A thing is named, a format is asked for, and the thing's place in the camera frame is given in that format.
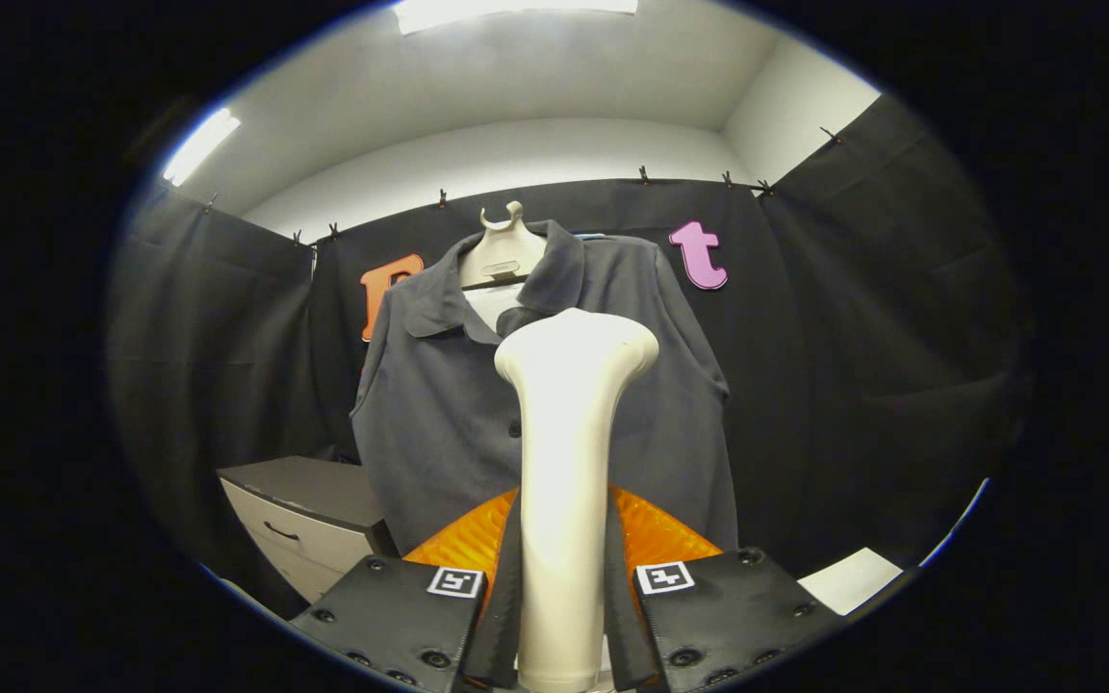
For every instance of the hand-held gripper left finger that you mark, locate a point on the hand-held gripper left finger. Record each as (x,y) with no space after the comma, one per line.
(502,597)

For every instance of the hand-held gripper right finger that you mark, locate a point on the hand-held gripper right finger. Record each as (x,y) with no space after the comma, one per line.
(620,616)

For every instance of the white garment steamer head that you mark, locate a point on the white garment steamer head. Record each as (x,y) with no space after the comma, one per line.
(564,462)

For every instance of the dark grey button shirt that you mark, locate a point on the dark grey button shirt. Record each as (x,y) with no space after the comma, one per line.
(420,433)

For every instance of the grey drawer cabinet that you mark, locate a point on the grey drawer cabinet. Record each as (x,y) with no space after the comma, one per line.
(304,486)

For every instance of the white mannequin torso stand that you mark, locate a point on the white mannequin torso stand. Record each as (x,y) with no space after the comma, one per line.
(502,250)

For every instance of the row of black cloth clips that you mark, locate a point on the row of black cloth clips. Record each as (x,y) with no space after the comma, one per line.
(441,199)

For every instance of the narrow ceiling light panel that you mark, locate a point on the narrow ceiling light panel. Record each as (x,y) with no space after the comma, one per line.
(200,146)

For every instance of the large ceiling light panel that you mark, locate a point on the large ceiling light panel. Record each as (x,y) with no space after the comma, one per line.
(516,12)

